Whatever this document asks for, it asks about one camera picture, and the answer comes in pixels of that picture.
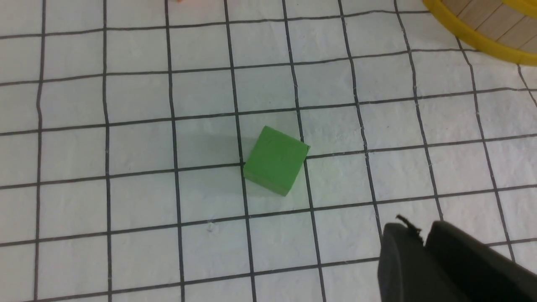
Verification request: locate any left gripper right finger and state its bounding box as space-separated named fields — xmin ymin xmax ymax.
xmin=425 ymin=221 xmax=537 ymax=302

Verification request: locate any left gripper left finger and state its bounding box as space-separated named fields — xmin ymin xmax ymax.
xmin=377 ymin=215 xmax=469 ymax=302

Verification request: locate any bamboo steamer tray yellow rim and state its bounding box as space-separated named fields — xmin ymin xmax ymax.
xmin=423 ymin=0 xmax=537 ymax=66

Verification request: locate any green foam cube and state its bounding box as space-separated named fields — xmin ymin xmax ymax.
xmin=243 ymin=126 xmax=310 ymax=197

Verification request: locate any white black-grid tablecloth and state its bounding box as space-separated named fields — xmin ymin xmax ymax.
xmin=0 ymin=0 xmax=536 ymax=302

